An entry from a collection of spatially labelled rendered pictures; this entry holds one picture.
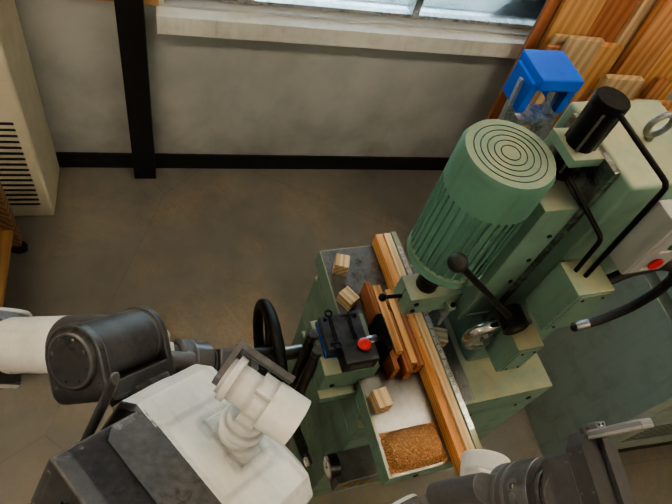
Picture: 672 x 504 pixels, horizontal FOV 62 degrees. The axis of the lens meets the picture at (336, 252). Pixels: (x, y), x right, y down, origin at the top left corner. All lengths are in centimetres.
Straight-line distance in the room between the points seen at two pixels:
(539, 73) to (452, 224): 99
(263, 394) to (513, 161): 57
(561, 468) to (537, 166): 52
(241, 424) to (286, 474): 10
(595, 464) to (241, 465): 42
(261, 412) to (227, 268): 182
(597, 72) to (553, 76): 74
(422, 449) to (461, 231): 51
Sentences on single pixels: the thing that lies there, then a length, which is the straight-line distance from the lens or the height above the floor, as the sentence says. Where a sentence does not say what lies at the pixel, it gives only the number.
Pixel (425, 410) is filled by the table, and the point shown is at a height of 90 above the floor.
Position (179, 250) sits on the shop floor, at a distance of 256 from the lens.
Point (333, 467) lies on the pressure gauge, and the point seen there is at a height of 69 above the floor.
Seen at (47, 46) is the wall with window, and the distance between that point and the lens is 248.
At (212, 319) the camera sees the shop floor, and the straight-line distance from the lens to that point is 238.
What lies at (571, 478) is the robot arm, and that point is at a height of 155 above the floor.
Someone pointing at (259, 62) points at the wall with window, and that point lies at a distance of 248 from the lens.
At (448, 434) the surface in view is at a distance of 134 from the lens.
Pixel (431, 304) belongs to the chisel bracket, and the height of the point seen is 104.
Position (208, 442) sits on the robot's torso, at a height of 135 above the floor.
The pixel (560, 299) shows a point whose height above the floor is 125.
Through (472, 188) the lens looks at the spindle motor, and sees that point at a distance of 97.
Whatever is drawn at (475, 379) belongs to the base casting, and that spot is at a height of 80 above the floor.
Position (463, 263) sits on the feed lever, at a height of 141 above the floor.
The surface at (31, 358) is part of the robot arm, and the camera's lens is 95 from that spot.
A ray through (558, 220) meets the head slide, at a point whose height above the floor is 139.
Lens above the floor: 211
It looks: 53 degrees down
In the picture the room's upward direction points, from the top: 20 degrees clockwise
